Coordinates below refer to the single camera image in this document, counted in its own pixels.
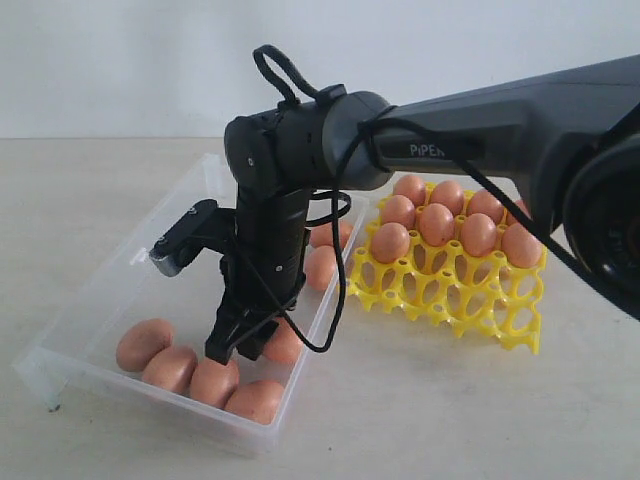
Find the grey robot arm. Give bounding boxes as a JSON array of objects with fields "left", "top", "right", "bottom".
[{"left": 205, "top": 45, "right": 639, "bottom": 363}]

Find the yellow plastic egg tray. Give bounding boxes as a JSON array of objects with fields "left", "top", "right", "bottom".
[{"left": 344, "top": 182, "right": 549, "bottom": 356}]

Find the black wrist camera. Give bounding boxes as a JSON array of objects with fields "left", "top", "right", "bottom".
[{"left": 149, "top": 199, "right": 235, "bottom": 277}]

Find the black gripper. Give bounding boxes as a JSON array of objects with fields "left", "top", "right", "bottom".
[{"left": 204, "top": 219, "right": 309, "bottom": 364}]

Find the clear plastic container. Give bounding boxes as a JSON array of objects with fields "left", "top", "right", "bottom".
[{"left": 12, "top": 153, "right": 371, "bottom": 460}]

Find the black cable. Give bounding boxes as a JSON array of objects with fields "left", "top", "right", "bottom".
[{"left": 224, "top": 44, "right": 640, "bottom": 354}]

